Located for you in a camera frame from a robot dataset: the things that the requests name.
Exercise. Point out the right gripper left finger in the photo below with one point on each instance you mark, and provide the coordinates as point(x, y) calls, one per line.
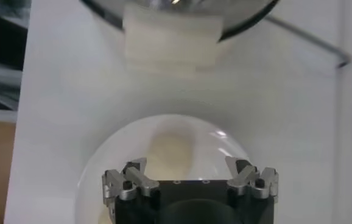
point(139, 182)

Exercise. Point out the white round plate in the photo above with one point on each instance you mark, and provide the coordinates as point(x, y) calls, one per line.
point(118, 158)

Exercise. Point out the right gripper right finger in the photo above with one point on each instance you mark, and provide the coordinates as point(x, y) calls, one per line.
point(243, 179)

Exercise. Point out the cream electric cooker base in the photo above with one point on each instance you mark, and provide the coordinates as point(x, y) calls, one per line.
point(170, 58)

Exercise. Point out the stainless steel steamer basket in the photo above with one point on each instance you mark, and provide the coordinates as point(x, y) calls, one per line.
point(240, 12)

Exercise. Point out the white steamed baozi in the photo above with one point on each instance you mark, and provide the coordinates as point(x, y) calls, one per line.
point(170, 152)

